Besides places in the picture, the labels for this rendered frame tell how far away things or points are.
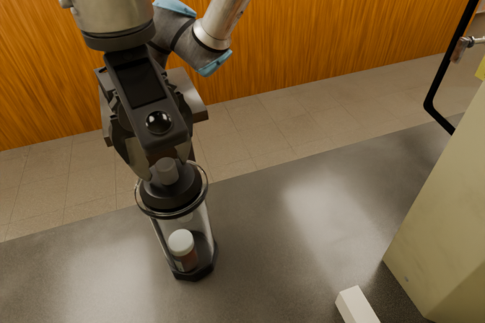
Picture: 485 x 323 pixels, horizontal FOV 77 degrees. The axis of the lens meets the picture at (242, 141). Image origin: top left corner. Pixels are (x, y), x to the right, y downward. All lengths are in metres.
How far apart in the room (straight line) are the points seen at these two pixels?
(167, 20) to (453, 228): 0.80
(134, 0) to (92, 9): 0.04
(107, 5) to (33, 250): 0.59
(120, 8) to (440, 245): 0.50
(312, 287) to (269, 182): 0.26
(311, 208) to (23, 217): 1.89
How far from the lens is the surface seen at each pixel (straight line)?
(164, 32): 0.94
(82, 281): 0.70
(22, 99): 2.58
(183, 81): 1.14
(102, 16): 0.31
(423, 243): 0.56
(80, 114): 2.59
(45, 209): 2.25
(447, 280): 0.56
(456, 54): 0.87
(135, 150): 0.40
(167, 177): 0.44
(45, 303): 0.72
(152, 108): 0.30
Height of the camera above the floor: 1.51
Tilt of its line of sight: 42 degrees down
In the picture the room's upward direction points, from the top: 3 degrees counter-clockwise
